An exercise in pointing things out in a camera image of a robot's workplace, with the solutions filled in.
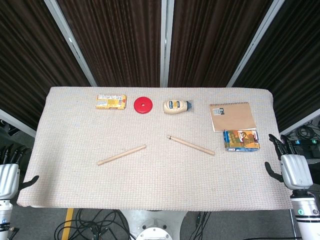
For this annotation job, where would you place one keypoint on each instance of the yellow floor tape strip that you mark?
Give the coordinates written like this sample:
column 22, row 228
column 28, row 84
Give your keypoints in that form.
column 67, row 225

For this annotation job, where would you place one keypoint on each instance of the grey metal partition post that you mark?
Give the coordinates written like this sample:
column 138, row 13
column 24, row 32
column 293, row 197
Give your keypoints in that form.
column 166, row 42
column 72, row 45
column 253, row 47

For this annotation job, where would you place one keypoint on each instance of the beige woven table cloth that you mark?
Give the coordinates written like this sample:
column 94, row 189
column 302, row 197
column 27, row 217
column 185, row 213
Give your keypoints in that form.
column 155, row 180

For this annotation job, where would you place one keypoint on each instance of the mayonnaise squeeze bottle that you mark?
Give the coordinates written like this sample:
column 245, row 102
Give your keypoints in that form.
column 175, row 107

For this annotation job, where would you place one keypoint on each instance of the dark brown pleated curtain panel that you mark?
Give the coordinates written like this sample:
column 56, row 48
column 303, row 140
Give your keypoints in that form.
column 212, row 42
column 32, row 55
column 292, row 62
column 117, row 42

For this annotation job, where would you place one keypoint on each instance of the yellow snack box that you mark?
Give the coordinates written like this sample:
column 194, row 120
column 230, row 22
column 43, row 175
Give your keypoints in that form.
column 110, row 102

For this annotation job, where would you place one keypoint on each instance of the plain wooden stick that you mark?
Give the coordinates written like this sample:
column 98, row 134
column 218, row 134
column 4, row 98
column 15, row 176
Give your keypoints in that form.
column 121, row 155

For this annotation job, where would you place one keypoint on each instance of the red round disc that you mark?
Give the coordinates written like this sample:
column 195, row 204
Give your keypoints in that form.
column 143, row 105

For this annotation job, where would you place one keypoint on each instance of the black power strip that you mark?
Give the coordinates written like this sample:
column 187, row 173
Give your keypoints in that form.
column 308, row 141

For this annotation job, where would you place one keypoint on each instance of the brown spiral notebook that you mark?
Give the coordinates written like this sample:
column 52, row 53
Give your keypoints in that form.
column 235, row 116

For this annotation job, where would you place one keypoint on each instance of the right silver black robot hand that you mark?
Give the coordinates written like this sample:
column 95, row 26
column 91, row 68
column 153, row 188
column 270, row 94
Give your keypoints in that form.
column 296, row 172

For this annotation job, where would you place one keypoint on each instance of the colourful blue orange carton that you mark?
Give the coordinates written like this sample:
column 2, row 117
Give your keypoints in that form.
column 241, row 141

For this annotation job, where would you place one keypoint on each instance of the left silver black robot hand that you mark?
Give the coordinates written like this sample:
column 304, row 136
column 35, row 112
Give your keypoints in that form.
column 8, row 180

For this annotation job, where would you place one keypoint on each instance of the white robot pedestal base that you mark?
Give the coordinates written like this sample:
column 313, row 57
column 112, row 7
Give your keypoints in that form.
column 155, row 222

